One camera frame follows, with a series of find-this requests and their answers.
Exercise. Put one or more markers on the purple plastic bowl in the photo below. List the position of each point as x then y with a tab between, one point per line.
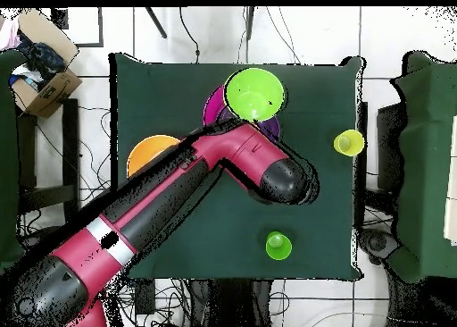
271	128

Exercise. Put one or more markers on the pink plastic bowl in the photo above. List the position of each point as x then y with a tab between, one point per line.
212	105

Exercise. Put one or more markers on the large orange plastic bowl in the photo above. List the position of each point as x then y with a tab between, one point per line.
150	148

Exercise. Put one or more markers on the green plastic bowl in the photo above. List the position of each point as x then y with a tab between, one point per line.
255	94

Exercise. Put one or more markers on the green plastic cup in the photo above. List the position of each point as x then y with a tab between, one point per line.
278	246

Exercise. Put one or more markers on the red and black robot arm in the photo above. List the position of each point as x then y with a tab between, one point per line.
242	148

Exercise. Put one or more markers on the dark green tablecloth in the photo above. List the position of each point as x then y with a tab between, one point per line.
250	216

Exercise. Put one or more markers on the yellow plastic cup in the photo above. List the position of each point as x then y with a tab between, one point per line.
349	143

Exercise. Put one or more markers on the black power brick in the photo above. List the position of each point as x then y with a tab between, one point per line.
144	298

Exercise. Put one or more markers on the black tripod leg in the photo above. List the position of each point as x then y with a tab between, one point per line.
250	23
156	22

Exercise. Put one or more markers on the black equipment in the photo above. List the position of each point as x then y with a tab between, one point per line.
376	243

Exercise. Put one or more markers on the cardboard box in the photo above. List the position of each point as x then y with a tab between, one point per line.
53	98

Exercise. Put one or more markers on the dark green cloth cover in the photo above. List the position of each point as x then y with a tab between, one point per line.
428	127
7	144

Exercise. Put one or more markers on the dark blue clothing bundle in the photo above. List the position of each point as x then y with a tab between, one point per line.
43	59

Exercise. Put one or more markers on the pale pink cloth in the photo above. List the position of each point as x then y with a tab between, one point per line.
9	35

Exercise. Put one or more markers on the black metal frame stand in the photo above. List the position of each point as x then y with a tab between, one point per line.
70	144

